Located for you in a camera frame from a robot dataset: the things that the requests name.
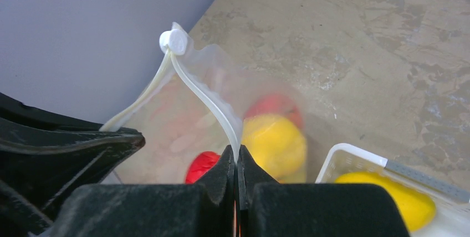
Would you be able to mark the white plastic basket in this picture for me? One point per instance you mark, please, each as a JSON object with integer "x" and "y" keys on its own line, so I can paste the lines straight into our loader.
{"x": 452, "y": 203}

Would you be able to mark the red apple toy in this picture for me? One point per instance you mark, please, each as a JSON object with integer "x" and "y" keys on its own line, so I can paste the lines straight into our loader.
{"x": 276, "y": 104}

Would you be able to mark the red strawberry toy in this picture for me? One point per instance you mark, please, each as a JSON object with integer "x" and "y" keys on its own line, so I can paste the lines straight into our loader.
{"x": 200, "y": 166}

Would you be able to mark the clear zip top bag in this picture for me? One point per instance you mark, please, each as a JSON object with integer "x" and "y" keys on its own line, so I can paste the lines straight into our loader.
{"x": 196, "y": 102}

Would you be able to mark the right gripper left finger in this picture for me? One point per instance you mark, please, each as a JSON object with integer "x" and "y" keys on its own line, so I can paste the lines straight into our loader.
{"x": 205, "y": 208}

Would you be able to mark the yellow mango toy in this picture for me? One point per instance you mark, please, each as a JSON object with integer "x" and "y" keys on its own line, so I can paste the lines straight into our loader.
{"x": 417, "y": 209}

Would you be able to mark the yellow pear toy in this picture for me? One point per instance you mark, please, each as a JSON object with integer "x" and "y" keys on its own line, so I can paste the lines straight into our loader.
{"x": 278, "y": 146}

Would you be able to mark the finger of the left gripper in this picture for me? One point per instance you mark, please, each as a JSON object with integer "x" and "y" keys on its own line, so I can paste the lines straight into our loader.
{"x": 17, "y": 112}
{"x": 41, "y": 168}

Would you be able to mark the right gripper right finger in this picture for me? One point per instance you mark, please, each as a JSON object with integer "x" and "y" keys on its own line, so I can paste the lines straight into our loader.
{"x": 268, "y": 208}

